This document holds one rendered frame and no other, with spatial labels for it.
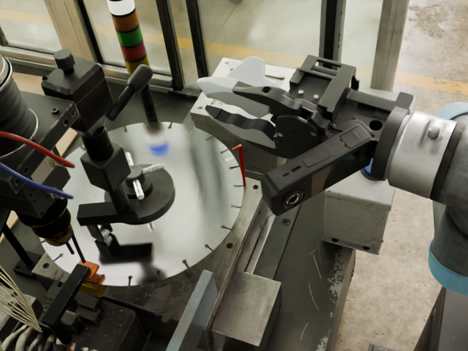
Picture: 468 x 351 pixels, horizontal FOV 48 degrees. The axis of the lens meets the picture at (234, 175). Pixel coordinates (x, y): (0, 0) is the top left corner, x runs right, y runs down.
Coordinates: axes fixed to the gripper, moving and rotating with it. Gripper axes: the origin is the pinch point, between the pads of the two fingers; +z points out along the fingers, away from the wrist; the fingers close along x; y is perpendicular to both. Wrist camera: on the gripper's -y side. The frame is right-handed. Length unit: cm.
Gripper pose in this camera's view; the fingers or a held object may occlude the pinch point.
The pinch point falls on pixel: (208, 103)
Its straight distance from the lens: 57.3
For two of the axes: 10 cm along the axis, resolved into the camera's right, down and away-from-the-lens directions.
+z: -8.7, -3.3, 3.8
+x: -1.6, -5.3, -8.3
